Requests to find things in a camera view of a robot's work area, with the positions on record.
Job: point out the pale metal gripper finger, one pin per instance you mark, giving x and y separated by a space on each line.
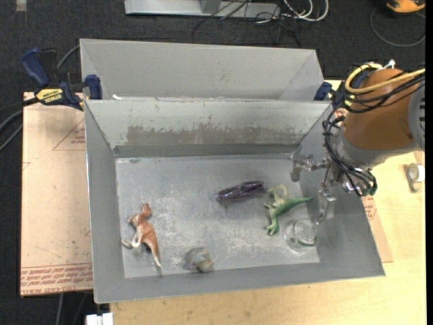
327 206
297 168

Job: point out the clear glass cup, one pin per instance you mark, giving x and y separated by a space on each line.
301 236

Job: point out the green toy dinosaur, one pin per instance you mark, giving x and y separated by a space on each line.
279 208

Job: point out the dark purple sunglasses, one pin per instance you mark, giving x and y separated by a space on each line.
240 191

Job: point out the clear tape roll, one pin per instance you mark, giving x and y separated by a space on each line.
413 176

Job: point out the grey metal bin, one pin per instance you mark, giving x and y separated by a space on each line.
189 195

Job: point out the brown toy dinosaur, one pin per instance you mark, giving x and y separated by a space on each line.
146 232

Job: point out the brown cardboard board, red print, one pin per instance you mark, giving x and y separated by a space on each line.
54 188

